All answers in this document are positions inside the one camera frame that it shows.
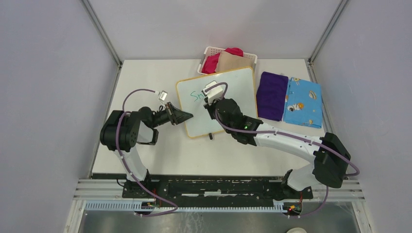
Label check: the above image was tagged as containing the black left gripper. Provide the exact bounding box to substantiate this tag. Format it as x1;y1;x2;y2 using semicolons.
151;101;193;128

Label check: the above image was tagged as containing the yellow framed whiteboard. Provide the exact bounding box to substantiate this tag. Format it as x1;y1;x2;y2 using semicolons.
176;67;258;139

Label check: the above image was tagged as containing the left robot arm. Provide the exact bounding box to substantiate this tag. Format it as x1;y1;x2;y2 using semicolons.
100;102;194;198

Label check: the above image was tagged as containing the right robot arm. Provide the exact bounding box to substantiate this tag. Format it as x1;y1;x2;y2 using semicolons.
204;98;351;198

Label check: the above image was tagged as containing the red cloth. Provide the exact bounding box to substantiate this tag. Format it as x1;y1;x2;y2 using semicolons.
201;47;244;74

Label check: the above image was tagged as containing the beige cloth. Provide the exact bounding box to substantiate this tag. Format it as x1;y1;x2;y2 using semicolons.
215;51;254;72

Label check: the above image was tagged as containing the white plastic basket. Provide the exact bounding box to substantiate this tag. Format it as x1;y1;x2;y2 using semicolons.
197;47;258;75

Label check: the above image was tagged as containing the purple towel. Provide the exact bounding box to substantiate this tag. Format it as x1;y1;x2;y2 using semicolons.
256;71;289;121

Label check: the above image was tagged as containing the blue patterned cloth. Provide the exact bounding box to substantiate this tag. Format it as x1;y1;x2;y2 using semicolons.
282;77;323;129

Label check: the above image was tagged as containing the white round object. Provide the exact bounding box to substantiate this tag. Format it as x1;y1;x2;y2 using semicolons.
286;227;307;233

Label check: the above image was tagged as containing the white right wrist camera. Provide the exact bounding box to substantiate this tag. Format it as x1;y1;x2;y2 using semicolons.
202;81;228;105

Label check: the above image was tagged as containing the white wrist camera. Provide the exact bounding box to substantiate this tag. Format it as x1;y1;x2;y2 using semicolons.
202;81;228;105
157;91;168;103

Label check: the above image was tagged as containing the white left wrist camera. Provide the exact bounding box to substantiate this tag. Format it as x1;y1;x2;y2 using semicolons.
157;91;168;103

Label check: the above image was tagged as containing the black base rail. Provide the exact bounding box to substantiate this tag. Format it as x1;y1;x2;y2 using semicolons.
122;175;313;208

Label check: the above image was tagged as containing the white cable duct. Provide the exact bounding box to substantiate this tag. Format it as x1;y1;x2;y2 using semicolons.
85;200;287;214

